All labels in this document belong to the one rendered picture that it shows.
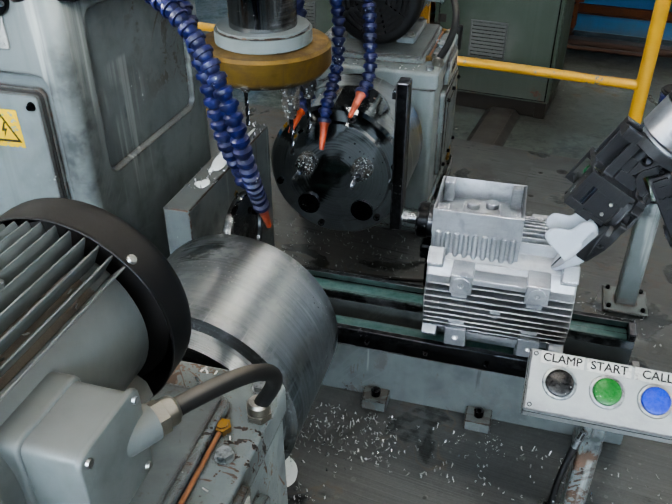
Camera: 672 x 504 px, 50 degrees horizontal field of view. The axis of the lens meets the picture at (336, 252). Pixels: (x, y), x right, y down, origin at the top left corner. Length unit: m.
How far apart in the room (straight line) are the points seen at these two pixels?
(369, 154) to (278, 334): 0.54
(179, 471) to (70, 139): 0.51
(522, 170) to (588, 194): 0.99
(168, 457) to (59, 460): 0.18
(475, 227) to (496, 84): 3.35
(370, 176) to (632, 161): 0.51
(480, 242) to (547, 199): 0.79
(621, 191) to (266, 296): 0.43
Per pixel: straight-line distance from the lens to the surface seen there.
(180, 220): 0.99
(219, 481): 0.61
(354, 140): 1.25
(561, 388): 0.84
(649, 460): 1.18
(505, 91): 4.31
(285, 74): 0.93
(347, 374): 1.16
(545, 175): 1.88
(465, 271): 0.98
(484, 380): 1.11
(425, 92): 1.43
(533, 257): 1.01
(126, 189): 1.07
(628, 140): 0.89
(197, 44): 0.79
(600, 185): 0.90
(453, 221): 0.98
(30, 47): 0.96
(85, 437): 0.45
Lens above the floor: 1.63
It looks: 33 degrees down
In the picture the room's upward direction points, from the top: straight up
